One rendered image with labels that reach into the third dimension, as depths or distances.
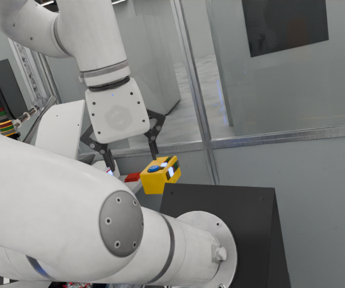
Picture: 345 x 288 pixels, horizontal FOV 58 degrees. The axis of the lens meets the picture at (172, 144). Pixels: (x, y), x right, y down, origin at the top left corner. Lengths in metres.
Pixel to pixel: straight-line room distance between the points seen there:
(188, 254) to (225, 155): 1.09
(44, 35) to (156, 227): 0.37
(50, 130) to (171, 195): 0.92
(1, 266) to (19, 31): 0.34
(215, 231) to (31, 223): 0.45
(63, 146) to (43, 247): 1.18
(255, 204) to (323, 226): 1.10
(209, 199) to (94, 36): 0.42
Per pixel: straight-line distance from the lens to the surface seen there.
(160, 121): 0.60
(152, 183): 1.21
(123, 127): 0.57
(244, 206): 0.68
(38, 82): 1.86
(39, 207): 0.32
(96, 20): 0.53
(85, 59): 0.54
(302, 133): 1.52
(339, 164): 1.59
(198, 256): 0.59
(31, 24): 0.59
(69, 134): 1.48
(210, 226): 0.70
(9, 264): 0.42
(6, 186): 0.32
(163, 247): 0.50
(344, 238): 1.80
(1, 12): 0.49
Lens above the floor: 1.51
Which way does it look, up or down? 18 degrees down
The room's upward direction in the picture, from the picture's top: 15 degrees counter-clockwise
